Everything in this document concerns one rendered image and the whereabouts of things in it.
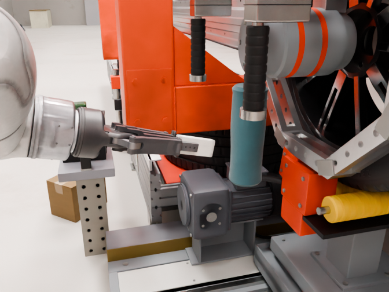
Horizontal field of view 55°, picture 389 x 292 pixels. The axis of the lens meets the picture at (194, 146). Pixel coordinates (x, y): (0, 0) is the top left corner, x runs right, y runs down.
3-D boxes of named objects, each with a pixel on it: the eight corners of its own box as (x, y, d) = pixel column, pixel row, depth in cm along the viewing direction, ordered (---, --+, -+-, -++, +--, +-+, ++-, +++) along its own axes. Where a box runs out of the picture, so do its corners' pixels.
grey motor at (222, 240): (304, 261, 131) (315, 171, 119) (189, 283, 121) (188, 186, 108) (280, 233, 147) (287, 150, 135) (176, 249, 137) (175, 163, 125)
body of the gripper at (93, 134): (65, 149, 59) (122, 154, 63) (73, 163, 52) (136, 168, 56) (72, 102, 58) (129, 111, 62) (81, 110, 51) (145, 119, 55)
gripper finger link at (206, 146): (178, 135, 62) (179, 135, 62) (213, 139, 65) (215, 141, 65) (174, 152, 63) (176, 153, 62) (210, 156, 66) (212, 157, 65)
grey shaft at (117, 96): (126, 145, 248) (121, 70, 230) (117, 146, 246) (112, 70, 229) (125, 141, 256) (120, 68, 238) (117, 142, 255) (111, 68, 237)
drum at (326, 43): (355, 80, 77) (366, 7, 72) (260, 86, 71) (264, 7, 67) (316, 69, 89) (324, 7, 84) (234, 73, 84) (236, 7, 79)
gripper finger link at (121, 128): (114, 124, 57) (116, 126, 56) (180, 133, 62) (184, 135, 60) (110, 148, 57) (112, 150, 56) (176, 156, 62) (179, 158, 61)
